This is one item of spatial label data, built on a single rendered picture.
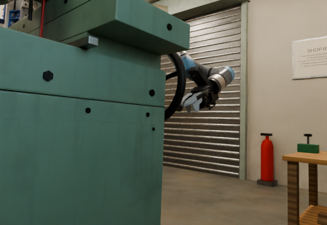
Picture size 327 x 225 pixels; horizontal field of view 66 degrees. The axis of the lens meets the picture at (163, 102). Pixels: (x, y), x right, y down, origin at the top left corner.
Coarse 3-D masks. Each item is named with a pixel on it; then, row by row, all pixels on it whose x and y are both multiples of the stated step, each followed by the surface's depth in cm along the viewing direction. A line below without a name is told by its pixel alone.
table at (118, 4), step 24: (96, 0) 46; (120, 0) 43; (144, 0) 47; (48, 24) 60; (72, 24) 52; (96, 24) 46; (120, 24) 44; (144, 24) 47; (168, 24) 52; (144, 48) 58; (168, 48) 57
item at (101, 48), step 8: (88, 32) 48; (64, 40) 54; (72, 40) 51; (104, 40) 51; (112, 40) 52; (96, 48) 49; (104, 48) 51; (112, 48) 52; (120, 48) 54; (128, 48) 55; (136, 48) 57; (120, 56) 54; (128, 56) 55; (136, 56) 57; (144, 56) 59; (152, 56) 61; (160, 56) 63; (144, 64) 59; (152, 64) 61; (160, 64) 63
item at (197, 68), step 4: (192, 68) 93; (196, 68) 92; (200, 68) 93; (188, 72) 94; (192, 72) 92; (196, 72) 92; (200, 72) 92; (192, 76) 94; (196, 76) 94; (200, 76) 93; (204, 76) 94; (196, 80) 96; (200, 80) 95; (204, 80) 94; (208, 80) 96; (200, 84) 97; (208, 84) 96
